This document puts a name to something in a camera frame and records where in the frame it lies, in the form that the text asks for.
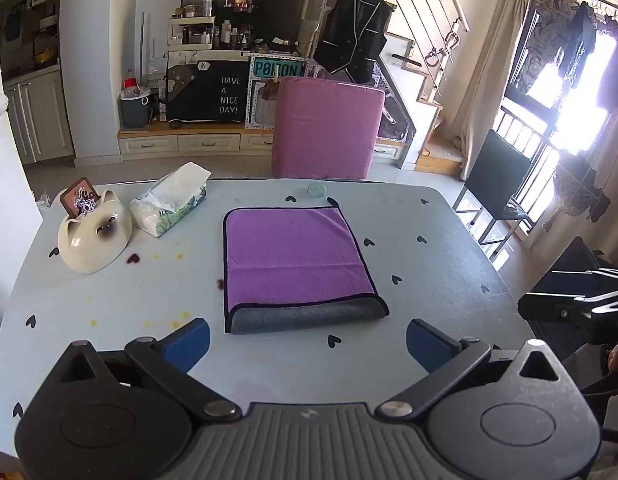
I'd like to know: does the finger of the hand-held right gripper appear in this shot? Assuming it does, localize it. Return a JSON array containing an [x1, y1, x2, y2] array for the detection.
[[517, 268, 618, 333]]

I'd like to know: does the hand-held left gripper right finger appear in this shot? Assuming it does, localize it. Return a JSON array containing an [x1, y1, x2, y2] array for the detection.
[[374, 318, 566, 422]]

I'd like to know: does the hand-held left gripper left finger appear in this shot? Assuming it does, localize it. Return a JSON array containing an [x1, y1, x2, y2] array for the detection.
[[48, 317, 243, 423]]

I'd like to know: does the purple and grey towel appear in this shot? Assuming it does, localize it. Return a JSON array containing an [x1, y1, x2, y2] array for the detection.
[[223, 197, 390, 336]]

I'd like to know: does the heart-print tablecloth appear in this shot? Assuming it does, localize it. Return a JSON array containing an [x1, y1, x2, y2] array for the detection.
[[0, 177, 537, 480]]

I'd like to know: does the hanging mesh bag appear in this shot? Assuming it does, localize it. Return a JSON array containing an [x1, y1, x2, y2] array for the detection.
[[553, 159, 612, 223]]

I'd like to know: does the cat-shaped ceramic bowl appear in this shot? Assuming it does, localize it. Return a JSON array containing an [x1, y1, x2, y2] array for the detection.
[[57, 188, 134, 275]]

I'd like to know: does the tissue pack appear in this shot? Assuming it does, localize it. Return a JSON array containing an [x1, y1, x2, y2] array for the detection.
[[129, 161, 212, 239]]

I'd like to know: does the black metal chair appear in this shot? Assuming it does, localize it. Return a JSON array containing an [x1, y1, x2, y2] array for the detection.
[[453, 128, 536, 262]]

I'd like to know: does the brown patterned card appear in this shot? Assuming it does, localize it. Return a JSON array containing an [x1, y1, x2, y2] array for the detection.
[[60, 177, 98, 219]]

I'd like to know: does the cream low drawer cabinet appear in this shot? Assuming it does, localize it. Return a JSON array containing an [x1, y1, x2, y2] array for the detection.
[[117, 126, 406, 163]]

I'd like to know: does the pink covered chair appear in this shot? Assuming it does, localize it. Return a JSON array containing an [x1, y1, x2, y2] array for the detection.
[[271, 76, 386, 181]]

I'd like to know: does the grey trash bin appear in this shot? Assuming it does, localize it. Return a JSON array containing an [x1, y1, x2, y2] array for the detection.
[[119, 86, 156, 130]]

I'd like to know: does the beige curtain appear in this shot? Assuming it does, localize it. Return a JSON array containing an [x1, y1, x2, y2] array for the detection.
[[458, 0, 528, 153]]

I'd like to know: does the black letter board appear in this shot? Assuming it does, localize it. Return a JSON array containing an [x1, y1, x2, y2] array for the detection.
[[166, 57, 250, 124]]

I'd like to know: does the wooden staircase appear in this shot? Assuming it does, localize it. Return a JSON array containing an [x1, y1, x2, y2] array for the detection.
[[374, 0, 472, 178]]

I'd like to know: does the patterned hanging garment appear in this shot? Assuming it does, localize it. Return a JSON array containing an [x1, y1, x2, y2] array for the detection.
[[525, 0, 580, 97]]

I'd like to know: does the dark hanging garment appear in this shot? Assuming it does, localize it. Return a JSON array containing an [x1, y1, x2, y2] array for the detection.
[[558, 2, 598, 92]]

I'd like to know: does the white kitchen cabinet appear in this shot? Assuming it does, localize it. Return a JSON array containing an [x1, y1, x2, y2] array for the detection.
[[3, 67, 76, 167]]

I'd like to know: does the teal sign plate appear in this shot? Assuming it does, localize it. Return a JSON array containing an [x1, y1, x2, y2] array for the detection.
[[252, 57, 306, 81]]

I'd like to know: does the cream shelf organizer with bottles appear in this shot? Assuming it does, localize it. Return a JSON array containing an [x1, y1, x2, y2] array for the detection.
[[168, 14, 218, 52]]

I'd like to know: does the black jacket with white trim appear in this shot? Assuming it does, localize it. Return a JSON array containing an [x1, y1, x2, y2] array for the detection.
[[313, 0, 394, 82]]

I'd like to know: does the metal keychain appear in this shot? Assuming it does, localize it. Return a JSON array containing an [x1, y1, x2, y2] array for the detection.
[[74, 191, 98, 217]]

